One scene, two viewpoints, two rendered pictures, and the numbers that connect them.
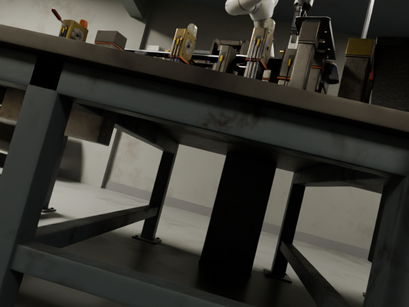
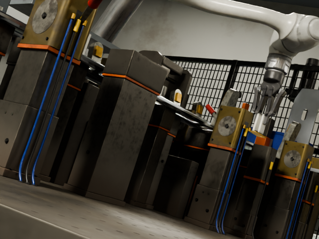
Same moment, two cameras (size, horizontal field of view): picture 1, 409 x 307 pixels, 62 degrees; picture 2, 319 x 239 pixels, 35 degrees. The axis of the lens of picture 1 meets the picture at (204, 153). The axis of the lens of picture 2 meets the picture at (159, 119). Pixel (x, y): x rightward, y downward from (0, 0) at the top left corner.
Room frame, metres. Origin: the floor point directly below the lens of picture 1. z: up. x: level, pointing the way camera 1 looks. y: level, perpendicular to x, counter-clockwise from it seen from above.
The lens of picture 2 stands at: (1.16, 1.63, 0.76)
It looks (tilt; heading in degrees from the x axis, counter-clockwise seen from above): 8 degrees up; 288
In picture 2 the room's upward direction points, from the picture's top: 18 degrees clockwise
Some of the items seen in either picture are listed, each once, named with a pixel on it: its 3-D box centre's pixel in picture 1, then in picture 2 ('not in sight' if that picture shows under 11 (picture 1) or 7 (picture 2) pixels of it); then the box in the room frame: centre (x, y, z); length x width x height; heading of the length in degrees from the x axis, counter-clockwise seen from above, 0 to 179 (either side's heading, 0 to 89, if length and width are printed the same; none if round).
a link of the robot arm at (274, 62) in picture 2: not in sight; (277, 65); (1.38, -0.25, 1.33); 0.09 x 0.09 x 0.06
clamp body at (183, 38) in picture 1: (174, 72); (223, 169); (1.39, 0.20, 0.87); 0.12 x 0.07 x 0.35; 154
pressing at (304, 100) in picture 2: (365, 30); (299, 128); (1.25, -0.48, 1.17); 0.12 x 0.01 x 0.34; 154
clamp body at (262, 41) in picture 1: (251, 77); (289, 196); (1.21, -0.10, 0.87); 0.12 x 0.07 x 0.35; 154
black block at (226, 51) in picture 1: (218, 83); (256, 193); (1.30, 0.01, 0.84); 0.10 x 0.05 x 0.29; 154
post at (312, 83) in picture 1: (309, 92); (308, 213); (1.13, -0.29, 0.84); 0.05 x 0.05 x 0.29; 64
